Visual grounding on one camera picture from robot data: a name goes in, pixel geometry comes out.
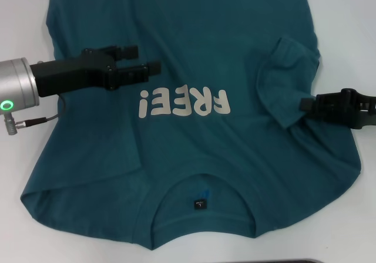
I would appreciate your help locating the teal blue printed t-shirt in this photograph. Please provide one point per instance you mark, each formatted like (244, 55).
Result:
(191, 157)

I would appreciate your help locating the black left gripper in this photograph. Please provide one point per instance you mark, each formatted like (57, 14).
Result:
(70, 75)

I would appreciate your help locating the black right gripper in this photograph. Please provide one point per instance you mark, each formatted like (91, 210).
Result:
(369, 110)

